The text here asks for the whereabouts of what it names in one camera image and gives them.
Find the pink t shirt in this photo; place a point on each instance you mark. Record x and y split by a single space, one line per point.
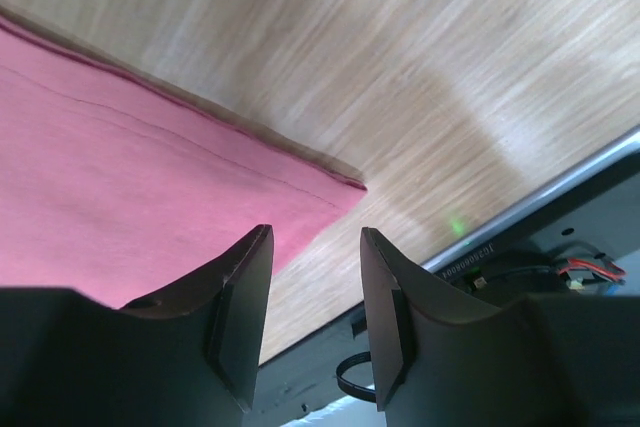
112 188

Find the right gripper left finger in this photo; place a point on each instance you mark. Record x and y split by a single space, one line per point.
186 354

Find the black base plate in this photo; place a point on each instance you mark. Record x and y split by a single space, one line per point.
579 237

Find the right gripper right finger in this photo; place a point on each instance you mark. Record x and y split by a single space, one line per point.
441 357

